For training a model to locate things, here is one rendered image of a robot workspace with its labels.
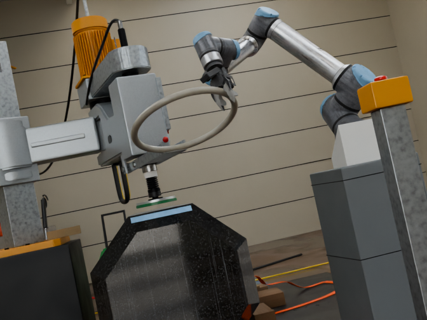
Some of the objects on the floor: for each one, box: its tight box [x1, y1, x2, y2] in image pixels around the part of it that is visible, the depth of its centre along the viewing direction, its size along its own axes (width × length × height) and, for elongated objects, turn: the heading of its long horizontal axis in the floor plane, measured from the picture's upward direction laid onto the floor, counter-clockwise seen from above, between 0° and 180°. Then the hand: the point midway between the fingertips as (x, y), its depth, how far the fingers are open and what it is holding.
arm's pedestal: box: [310, 152, 427, 320], centre depth 296 cm, size 50×50×85 cm
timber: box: [249, 303, 276, 320], centre depth 356 cm, size 30×12×12 cm, turn 112°
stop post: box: [357, 76, 427, 320], centre depth 181 cm, size 20×20×109 cm
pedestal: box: [0, 239, 96, 320], centre depth 371 cm, size 66×66×74 cm
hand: (227, 103), depth 250 cm, fingers closed on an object, 5 cm apart
